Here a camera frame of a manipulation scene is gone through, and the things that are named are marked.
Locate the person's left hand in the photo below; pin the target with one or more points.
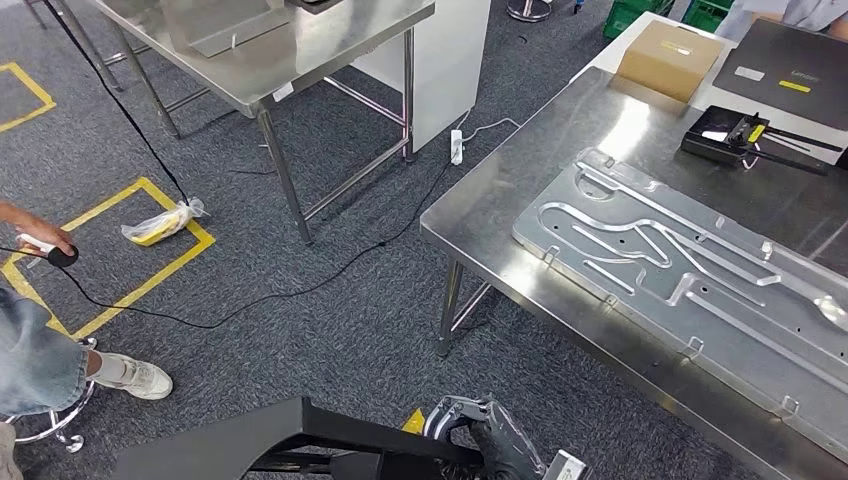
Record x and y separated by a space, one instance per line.
43 233

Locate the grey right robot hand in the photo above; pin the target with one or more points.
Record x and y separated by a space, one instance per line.
503 444

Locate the black and white handheld controller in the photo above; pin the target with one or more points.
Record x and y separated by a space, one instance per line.
63 257

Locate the black plastic car part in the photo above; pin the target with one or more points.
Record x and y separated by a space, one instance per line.
218 450

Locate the person's left forearm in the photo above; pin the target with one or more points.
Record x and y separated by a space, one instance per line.
10 213

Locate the steel workbench table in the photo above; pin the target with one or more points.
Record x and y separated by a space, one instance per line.
503 192

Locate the clear bag with yellow contents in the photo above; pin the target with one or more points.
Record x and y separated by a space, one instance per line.
156 228

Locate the person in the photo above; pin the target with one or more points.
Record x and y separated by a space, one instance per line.
782 10
40 358

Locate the chrome swivel stool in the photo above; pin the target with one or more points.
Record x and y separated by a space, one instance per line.
73 442

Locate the stamped silver metal panel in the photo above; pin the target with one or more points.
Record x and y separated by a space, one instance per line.
662 278

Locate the white power strip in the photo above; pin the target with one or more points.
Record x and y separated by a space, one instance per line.
456 149

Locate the steel table with drawer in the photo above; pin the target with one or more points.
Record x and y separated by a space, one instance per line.
298 46

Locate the black remote with antennas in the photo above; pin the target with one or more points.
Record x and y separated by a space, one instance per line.
712 136

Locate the white cabinet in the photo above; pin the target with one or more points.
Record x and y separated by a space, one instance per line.
444 66

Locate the white table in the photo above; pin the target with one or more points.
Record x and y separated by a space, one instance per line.
599 56

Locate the cardboard box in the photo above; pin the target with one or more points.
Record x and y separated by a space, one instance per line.
669 63

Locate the green plastic crate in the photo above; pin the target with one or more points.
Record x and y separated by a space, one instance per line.
629 16
705 13

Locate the dark grey laptop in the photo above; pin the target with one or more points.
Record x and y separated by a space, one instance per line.
782 66

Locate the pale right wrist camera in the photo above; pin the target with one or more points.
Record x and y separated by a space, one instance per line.
563 467

